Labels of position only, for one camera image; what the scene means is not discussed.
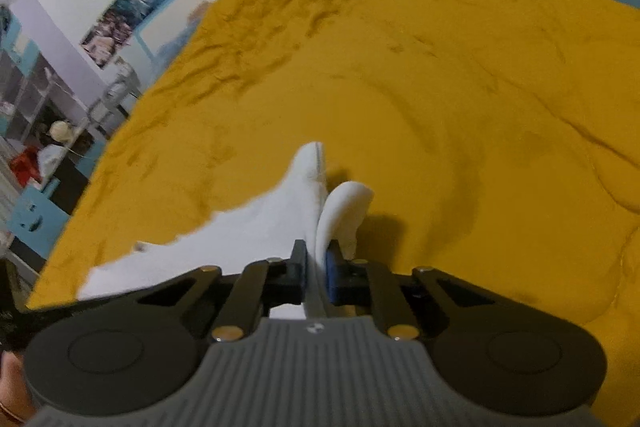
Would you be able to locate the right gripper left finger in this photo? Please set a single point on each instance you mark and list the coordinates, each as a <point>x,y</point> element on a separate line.
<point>270,282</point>

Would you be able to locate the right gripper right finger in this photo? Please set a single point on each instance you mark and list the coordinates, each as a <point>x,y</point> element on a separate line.
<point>366,283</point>

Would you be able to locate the white t-shirt with print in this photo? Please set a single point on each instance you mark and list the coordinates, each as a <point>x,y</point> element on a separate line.
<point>300,207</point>

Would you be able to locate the person's hand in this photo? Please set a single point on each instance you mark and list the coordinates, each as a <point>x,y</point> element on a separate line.
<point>16,402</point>

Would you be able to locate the mustard yellow bed cover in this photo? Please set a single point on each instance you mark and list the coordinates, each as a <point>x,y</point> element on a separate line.
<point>500,139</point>

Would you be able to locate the blue white shelving unit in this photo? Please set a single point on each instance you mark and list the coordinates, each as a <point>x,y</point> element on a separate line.
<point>57,139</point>

